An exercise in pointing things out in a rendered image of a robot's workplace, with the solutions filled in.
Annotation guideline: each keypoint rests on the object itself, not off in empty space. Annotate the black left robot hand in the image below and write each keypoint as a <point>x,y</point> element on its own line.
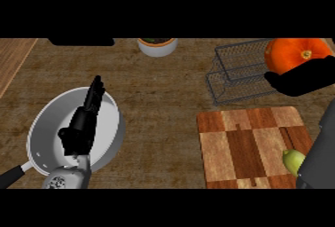
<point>81,130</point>

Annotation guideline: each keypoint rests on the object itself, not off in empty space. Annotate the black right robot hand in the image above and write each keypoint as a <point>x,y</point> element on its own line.
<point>306,79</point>

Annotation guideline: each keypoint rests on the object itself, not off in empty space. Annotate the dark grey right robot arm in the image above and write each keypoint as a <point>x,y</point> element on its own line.
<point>321,159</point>

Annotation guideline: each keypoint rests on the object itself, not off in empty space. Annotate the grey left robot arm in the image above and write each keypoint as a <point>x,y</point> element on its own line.
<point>66,177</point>

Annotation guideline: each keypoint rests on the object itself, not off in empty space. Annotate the checkered wooden cutting board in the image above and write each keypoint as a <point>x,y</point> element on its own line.
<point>244,142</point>

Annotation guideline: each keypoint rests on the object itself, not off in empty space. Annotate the green squash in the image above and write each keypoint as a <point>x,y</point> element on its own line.
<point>293,161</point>

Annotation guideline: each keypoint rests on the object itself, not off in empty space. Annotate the orange pumpkin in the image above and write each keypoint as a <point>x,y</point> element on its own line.
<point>293,54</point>

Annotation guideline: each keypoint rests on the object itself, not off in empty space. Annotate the black appliance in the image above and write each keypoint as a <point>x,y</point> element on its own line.
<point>81,41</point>

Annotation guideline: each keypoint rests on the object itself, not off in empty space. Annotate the white plant pot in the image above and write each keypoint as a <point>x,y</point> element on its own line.
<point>157,48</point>

